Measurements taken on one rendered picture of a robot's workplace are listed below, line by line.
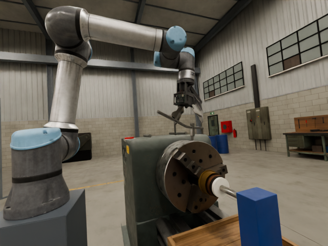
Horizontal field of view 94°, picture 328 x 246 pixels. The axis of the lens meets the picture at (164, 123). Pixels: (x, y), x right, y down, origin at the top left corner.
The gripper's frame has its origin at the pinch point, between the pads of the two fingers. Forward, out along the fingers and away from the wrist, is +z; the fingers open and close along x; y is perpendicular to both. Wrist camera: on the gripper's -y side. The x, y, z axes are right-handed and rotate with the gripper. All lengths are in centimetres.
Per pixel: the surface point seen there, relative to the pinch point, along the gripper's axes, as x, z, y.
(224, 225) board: 13.7, 42.1, -6.4
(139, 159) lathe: -20.2, 17.4, 12.8
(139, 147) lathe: -20.6, 11.5, 12.4
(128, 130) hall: -848, -27, -513
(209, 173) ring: 13.0, 19.4, 4.6
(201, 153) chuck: 4.9, 13.5, -3.5
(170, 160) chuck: -1.8, 15.8, 10.3
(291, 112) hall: -17, -99, -730
